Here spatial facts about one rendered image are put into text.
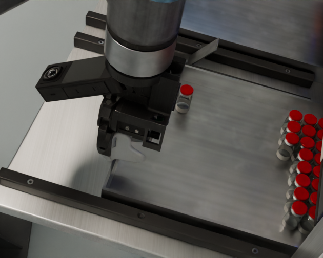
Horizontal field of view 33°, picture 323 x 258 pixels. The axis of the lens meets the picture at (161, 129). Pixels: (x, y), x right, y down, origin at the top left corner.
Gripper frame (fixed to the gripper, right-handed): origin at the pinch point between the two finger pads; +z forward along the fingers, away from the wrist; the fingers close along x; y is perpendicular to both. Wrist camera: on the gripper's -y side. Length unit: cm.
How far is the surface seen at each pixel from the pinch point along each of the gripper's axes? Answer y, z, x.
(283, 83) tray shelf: 22.5, 3.1, 25.6
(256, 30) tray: 16.0, 2.9, 36.3
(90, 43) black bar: -10.0, 1.9, 20.4
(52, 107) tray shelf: -11.2, 3.7, 7.1
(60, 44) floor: -48, 92, 101
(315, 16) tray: 26, 3, 45
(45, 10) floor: -61, 92, 117
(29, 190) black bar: -8.2, 2.5, -8.0
